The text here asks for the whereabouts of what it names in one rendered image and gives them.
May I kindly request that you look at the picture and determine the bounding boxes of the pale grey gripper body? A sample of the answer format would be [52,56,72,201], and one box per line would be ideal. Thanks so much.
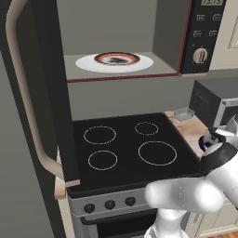
[206,126,232,145]

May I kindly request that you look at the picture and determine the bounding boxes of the beige microwave knob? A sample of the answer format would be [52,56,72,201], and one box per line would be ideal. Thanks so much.
[192,46,209,65]

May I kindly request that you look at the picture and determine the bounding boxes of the black microwave oven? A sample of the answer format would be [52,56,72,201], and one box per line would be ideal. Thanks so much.
[55,0,228,84]

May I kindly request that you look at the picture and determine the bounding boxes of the white microwave turntable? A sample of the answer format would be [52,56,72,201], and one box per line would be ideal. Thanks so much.
[74,52,154,74]

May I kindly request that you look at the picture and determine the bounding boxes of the black microwave door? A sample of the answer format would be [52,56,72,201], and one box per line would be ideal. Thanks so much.
[0,0,81,238]

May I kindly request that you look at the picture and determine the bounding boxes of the dark grey toaster oven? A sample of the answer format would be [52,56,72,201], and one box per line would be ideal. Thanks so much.
[188,76,238,131]

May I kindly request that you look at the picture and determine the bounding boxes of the small grey tray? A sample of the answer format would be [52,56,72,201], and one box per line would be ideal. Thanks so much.
[173,107,196,122]

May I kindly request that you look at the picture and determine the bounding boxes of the beige base cupboards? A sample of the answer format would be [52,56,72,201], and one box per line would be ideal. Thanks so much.
[185,198,238,238]

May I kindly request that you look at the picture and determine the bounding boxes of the black hob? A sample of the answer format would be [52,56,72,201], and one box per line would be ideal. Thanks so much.
[66,112,203,199]

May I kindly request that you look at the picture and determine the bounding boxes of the black oven knob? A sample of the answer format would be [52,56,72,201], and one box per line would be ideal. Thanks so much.
[125,196,137,207]
[83,203,96,215]
[104,199,116,211]

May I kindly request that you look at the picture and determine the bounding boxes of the dark red rimmed plate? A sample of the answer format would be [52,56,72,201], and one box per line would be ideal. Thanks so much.
[93,51,142,67]

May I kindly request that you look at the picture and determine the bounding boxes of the black oven door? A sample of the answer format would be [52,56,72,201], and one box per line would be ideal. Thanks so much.
[81,213,160,238]

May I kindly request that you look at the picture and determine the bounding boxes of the black oven door handle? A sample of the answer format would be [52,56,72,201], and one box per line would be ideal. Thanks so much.
[80,208,160,226]

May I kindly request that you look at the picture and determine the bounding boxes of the beige microwave door handle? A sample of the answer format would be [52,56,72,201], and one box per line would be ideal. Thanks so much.
[5,0,67,181]

